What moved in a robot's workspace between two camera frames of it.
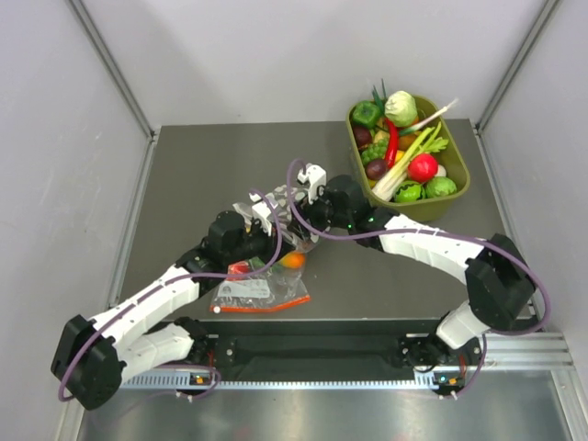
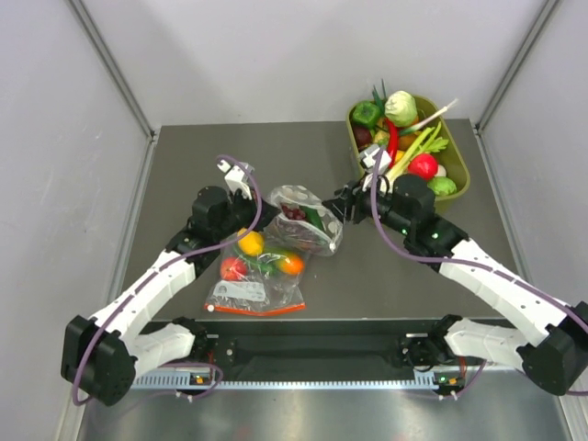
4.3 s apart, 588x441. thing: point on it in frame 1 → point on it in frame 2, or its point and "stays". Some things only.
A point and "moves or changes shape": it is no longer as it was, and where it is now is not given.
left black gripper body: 256,243 → 242,214
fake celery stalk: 396,178 stays
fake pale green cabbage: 401,108 stays
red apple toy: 423,167 stays
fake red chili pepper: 392,144 stays
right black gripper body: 321,214 → 363,205
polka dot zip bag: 283,201 moves or changes shape
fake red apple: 239,267 stays
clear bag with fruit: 279,285 stays
